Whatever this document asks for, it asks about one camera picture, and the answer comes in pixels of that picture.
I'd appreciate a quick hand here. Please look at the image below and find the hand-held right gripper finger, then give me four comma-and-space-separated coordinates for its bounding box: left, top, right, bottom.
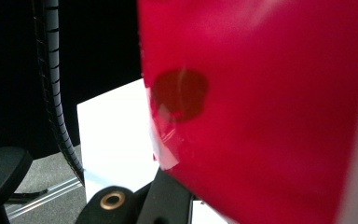
135, 167, 198, 224

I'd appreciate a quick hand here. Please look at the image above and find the red and white plastic bag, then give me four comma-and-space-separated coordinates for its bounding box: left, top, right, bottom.
136, 0, 358, 224

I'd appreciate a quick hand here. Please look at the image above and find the white table cover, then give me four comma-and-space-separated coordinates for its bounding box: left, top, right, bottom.
76, 77, 231, 224

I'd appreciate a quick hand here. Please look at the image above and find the black chair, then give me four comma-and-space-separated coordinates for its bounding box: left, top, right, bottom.
0, 147, 48, 224

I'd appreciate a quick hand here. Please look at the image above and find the aluminium floor rail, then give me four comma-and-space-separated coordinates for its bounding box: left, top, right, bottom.
5, 176, 84, 220

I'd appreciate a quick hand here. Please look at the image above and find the black cable chain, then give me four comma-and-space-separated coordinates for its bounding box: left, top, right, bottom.
32, 0, 87, 187

